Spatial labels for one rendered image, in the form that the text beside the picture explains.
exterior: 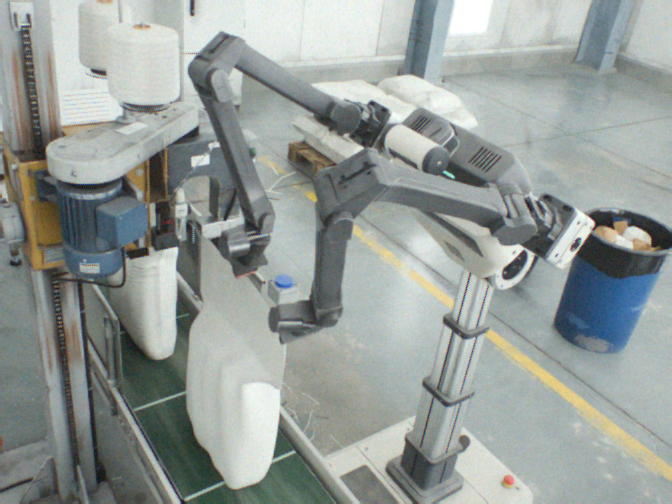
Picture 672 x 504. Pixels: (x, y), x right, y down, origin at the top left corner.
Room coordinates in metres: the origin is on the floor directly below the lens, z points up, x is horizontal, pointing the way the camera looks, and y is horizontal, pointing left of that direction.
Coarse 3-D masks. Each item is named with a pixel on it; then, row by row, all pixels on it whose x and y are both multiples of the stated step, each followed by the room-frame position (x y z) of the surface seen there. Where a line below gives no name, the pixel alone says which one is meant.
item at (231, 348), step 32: (224, 288) 1.55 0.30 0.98; (256, 288) 1.43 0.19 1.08; (224, 320) 1.54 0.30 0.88; (256, 320) 1.41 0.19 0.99; (192, 352) 1.55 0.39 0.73; (224, 352) 1.45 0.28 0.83; (256, 352) 1.40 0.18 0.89; (192, 384) 1.54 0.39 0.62; (224, 384) 1.38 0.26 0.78; (256, 384) 1.38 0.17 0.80; (192, 416) 1.53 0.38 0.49; (224, 416) 1.36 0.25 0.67; (256, 416) 1.35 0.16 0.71; (224, 448) 1.35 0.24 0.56; (256, 448) 1.35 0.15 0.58; (224, 480) 1.38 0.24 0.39; (256, 480) 1.36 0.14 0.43
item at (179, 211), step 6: (180, 192) 1.65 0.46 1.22; (174, 198) 1.65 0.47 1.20; (180, 198) 1.65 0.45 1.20; (174, 204) 1.64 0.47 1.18; (180, 204) 1.65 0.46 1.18; (186, 204) 1.66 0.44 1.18; (174, 210) 1.64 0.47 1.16; (180, 210) 1.64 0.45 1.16; (186, 210) 1.65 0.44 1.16; (174, 216) 1.65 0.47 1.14; (180, 216) 1.64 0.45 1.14
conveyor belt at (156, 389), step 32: (192, 320) 2.15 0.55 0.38; (128, 352) 1.91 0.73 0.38; (128, 384) 1.74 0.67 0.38; (160, 384) 1.76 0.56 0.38; (160, 416) 1.61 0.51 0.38; (160, 448) 1.47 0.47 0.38; (192, 448) 1.49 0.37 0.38; (288, 448) 1.55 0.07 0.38; (192, 480) 1.37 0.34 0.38; (288, 480) 1.42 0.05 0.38
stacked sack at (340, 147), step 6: (330, 132) 4.54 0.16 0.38; (336, 132) 4.56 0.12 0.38; (324, 138) 4.52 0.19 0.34; (330, 138) 4.48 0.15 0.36; (336, 138) 4.46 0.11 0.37; (342, 138) 4.46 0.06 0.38; (324, 144) 4.47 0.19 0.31; (330, 144) 4.45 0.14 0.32; (336, 144) 4.41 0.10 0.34; (342, 144) 4.38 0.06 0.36; (348, 144) 4.36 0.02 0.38; (354, 144) 4.36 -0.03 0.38; (330, 150) 4.44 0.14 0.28; (336, 150) 4.37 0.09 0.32; (342, 150) 4.35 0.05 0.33; (348, 150) 4.31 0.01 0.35; (354, 150) 4.28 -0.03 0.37; (360, 150) 4.30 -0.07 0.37; (336, 156) 4.39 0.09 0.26; (342, 156) 4.33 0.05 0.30; (348, 156) 4.28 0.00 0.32
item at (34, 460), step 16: (16, 448) 1.70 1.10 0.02; (32, 448) 1.71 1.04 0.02; (48, 448) 1.72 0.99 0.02; (0, 464) 1.62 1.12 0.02; (16, 464) 1.63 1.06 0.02; (32, 464) 1.64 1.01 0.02; (48, 464) 1.52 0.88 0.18; (80, 464) 1.53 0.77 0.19; (0, 480) 1.55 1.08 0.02; (16, 480) 1.56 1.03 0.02; (32, 480) 1.49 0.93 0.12; (48, 480) 1.51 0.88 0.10; (80, 480) 1.49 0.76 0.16; (0, 496) 1.48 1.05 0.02; (16, 496) 1.49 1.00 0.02; (32, 496) 1.48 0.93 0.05; (48, 496) 1.50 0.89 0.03; (96, 496) 1.54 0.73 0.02; (112, 496) 1.55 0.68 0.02
